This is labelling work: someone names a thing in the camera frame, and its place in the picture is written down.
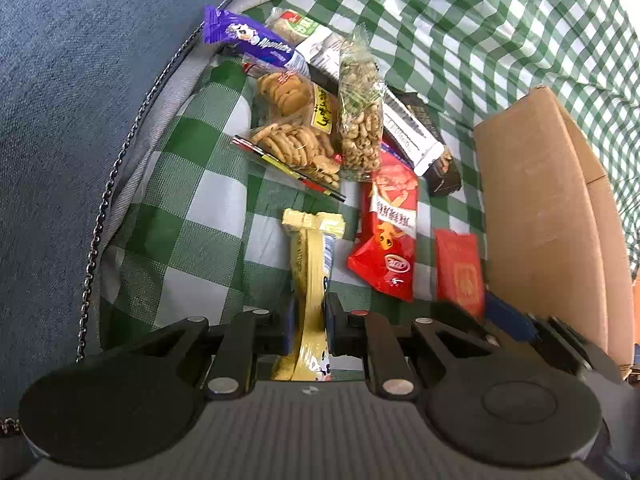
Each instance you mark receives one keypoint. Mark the red snack bag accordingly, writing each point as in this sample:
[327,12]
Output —
[385,250]

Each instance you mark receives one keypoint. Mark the grey fabric bag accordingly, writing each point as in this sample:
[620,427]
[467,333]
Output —
[189,225]

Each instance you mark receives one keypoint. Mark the rice cracker pack green label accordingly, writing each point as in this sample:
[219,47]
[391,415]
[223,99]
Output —
[291,26]

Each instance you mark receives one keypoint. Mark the cardboard box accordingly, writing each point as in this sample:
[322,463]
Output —
[555,242]

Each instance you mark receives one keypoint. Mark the small red packet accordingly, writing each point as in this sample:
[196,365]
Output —
[459,273]

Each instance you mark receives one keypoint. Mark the clear bag of nuts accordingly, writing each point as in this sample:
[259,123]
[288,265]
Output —
[360,93]

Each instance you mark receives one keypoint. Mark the green checkered cloth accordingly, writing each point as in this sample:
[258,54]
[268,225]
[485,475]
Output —
[468,59]

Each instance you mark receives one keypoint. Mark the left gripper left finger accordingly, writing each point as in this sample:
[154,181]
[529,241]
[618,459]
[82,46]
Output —
[223,361]

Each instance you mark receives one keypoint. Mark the dark brown chocolate bar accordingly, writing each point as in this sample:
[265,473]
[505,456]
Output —
[443,177]

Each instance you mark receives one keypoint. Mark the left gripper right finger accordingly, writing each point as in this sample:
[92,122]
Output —
[385,349]

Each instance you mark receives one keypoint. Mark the silver white snack wrapper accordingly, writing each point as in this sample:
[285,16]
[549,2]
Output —
[416,143]

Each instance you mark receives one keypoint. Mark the clear bag of cookies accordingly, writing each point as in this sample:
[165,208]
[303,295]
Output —
[293,132]

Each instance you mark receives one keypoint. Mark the yellow snack bar wrapper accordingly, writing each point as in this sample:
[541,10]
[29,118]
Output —
[313,238]

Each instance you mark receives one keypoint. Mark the purple snack bar wrapper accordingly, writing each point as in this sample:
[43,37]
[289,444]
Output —
[245,36]

